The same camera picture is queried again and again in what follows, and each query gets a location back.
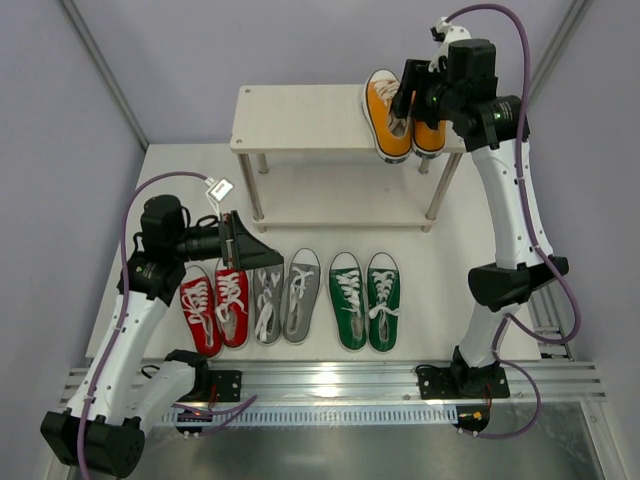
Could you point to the green sneaker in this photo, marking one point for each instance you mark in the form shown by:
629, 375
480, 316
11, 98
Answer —
346, 291
384, 299

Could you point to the white slotted cable duct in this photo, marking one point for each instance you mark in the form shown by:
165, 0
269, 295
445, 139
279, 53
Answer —
281, 415

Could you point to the white wooden shoe shelf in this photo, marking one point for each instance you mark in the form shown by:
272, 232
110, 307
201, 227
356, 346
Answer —
308, 160

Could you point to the grey sneaker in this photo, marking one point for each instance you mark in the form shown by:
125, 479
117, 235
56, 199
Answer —
267, 284
301, 290

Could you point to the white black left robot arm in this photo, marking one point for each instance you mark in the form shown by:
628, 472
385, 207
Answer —
104, 425

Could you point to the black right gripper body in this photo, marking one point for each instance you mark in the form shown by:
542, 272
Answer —
413, 80

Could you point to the aluminium mounting rail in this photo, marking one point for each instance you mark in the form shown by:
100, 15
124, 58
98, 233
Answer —
396, 382

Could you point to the red sneaker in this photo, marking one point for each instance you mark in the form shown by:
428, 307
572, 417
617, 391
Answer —
197, 303
231, 290

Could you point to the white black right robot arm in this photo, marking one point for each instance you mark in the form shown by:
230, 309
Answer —
497, 140

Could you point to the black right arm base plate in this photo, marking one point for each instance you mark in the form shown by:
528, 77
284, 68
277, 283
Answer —
456, 382

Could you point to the orange sneaker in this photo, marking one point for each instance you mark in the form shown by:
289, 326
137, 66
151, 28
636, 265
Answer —
391, 137
426, 142

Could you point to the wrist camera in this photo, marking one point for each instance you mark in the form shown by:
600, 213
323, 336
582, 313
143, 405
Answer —
218, 189
444, 33

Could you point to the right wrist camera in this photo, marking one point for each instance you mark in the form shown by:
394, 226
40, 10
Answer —
444, 33

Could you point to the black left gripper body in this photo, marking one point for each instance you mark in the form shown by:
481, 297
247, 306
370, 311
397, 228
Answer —
229, 241

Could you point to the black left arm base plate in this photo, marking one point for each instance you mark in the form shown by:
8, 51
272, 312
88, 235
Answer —
215, 386

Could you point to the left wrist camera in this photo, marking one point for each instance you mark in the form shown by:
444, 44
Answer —
218, 189

